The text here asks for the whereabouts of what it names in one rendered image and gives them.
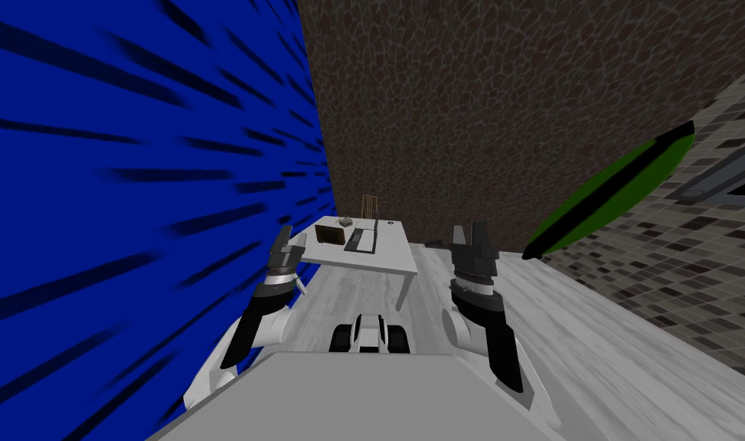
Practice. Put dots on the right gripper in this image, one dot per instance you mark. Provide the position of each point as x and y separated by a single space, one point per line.
474 260

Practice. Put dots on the wooden chair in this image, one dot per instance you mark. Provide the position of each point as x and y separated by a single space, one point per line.
370 207

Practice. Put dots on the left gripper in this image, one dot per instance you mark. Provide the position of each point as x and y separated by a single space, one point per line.
282 258

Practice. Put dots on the grey framed window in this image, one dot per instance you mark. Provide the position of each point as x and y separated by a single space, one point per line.
724 177

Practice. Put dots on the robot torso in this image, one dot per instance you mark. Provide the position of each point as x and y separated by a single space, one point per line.
360 398

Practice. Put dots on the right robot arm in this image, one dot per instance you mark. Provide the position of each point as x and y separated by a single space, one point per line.
491 331

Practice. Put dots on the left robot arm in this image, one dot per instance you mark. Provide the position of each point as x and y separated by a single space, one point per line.
268 312

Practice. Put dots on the white desk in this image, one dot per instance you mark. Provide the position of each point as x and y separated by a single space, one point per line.
389 254

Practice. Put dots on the green and black oval board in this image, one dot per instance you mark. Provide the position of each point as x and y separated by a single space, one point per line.
599 202

